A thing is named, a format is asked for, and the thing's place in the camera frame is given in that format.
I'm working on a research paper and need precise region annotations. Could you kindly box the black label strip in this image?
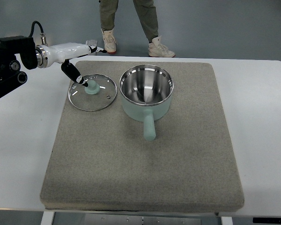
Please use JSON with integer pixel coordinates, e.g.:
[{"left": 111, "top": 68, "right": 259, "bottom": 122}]
[{"left": 252, "top": 217, "right": 281, "bottom": 224}]

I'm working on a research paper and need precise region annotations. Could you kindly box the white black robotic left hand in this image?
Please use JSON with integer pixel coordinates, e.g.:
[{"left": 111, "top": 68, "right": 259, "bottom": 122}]
[{"left": 36, "top": 43, "right": 107, "bottom": 87}]

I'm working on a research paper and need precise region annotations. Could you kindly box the person in olive trousers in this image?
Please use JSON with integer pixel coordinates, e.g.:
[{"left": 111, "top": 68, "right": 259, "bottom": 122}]
[{"left": 99, "top": 0, "right": 176, "bottom": 58}]

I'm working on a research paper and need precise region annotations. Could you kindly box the glass lid with green knob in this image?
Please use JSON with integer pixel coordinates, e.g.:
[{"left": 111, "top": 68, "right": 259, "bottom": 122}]
[{"left": 68, "top": 74, "right": 118, "bottom": 112}]

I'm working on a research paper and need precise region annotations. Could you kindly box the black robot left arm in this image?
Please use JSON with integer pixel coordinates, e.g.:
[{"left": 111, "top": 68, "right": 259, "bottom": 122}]
[{"left": 0, "top": 21, "right": 47, "bottom": 98}]

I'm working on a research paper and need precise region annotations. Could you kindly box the metal table frame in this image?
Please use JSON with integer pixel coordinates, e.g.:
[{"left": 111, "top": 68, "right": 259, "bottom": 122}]
[{"left": 40, "top": 210, "right": 234, "bottom": 225}]

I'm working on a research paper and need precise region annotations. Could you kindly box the grey felt mat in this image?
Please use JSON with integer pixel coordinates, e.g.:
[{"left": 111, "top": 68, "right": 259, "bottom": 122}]
[{"left": 40, "top": 62, "right": 244, "bottom": 213}]

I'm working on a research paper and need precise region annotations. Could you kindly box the mint green saucepan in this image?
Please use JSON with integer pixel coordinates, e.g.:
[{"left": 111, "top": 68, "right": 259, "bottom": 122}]
[{"left": 119, "top": 65, "right": 174, "bottom": 141}]

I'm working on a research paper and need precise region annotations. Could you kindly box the clear acrylic bracket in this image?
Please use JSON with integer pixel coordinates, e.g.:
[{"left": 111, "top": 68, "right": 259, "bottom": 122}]
[{"left": 86, "top": 39, "right": 98, "bottom": 55}]

